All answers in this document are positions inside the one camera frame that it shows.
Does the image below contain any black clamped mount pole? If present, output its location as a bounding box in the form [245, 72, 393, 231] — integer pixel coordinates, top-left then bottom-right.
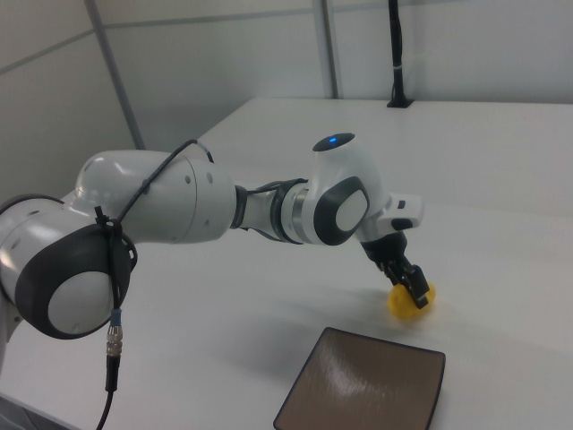
[386, 0, 415, 109]

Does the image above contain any yellow potato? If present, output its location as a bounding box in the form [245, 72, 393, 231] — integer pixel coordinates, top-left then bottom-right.
[387, 279, 439, 320]

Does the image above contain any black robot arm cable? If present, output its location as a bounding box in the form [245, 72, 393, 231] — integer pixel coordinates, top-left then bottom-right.
[91, 138, 310, 430]

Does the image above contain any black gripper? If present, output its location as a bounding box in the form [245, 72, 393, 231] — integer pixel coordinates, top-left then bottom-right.
[360, 229, 432, 311]

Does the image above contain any brown square ceramic plate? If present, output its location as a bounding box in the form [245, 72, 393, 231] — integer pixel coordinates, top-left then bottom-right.
[272, 326, 447, 430]

